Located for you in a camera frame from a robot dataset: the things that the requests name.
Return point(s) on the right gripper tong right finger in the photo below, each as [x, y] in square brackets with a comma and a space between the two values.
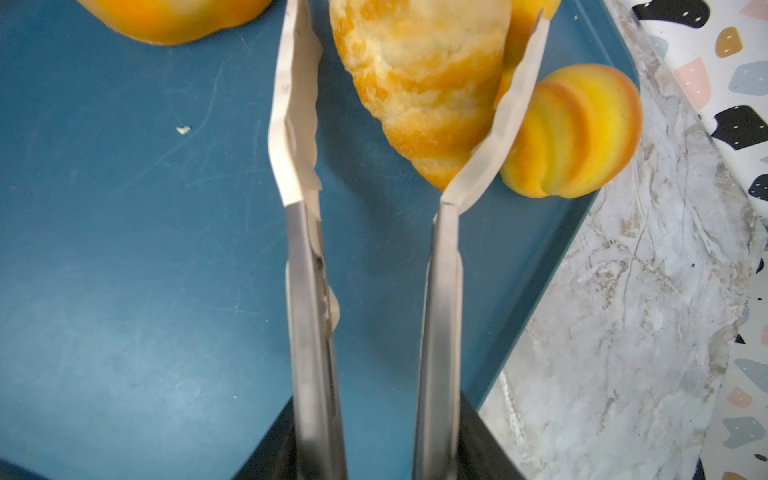
[438, 413]

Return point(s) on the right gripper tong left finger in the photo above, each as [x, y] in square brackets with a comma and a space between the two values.
[311, 305]

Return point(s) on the large striped croissant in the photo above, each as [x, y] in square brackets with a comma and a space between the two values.
[429, 71]

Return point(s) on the small striped croissant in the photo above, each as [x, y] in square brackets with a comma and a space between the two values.
[168, 23]

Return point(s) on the teal plastic tray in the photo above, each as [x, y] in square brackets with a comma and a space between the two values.
[143, 247]

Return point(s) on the shell shaped striped bun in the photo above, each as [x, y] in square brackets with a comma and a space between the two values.
[582, 127]

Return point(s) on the round striped bun behind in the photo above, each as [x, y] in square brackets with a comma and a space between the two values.
[525, 14]

